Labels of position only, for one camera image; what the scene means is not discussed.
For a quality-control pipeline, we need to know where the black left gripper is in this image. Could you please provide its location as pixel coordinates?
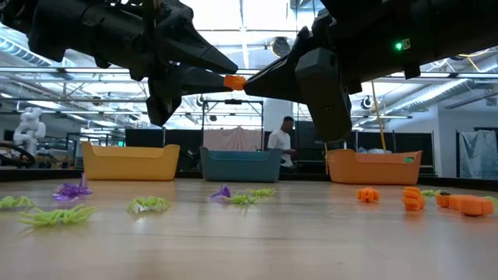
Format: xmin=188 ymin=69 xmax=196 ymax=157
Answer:
xmin=128 ymin=0 xmax=240 ymax=128

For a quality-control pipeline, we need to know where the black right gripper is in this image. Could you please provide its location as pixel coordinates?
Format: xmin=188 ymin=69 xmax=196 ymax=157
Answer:
xmin=243 ymin=7 xmax=423 ymax=143

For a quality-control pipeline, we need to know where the person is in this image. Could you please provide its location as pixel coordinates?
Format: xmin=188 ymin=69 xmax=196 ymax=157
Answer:
xmin=267 ymin=115 xmax=299 ymax=169

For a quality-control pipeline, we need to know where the pink cloth backdrop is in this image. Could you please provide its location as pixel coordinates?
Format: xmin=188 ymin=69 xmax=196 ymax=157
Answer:
xmin=203 ymin=126 xmax=265 ymax=152

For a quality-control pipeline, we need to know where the black partition panel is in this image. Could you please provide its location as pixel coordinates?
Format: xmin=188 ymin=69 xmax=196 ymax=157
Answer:
xmin=124 ymin=128 xmax=203 ymax=172
xmin=283 ymin=121 xmax=436 ymax=176

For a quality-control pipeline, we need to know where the teal plastic bin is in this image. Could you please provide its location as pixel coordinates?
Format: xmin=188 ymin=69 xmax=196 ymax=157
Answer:
xmin=199 ymin=146 xmax=284 ymax=183

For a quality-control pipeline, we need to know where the yellow plastic bin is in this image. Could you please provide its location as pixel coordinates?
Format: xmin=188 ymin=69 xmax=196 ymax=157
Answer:
xmin=81 ymin=142 xmax=181 ymax=182

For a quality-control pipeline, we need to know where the orange plastic bin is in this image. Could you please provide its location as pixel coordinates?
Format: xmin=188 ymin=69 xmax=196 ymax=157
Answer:
xmin=325 ymin=149 xmax=423 ymax=186

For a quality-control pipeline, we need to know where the grey cover sheet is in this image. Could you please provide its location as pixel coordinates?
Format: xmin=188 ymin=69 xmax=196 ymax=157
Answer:
xmin=458 ymin=129 xmax=498 ymax=180

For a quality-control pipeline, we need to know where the black ceiling cable reel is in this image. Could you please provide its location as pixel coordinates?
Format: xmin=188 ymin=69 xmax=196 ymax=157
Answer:
xmin=271 ymin=37 xmax=292 ymax=59

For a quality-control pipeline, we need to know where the black workstation frame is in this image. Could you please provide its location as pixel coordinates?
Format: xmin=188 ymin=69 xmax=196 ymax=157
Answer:
xmin=201 ymin=99 xmax=265 ymax=151

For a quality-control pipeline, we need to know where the yellow hanging cable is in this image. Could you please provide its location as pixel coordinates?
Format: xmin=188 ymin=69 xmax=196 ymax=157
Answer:
xmin=371 ymin=81 xmax=388 ymax=152

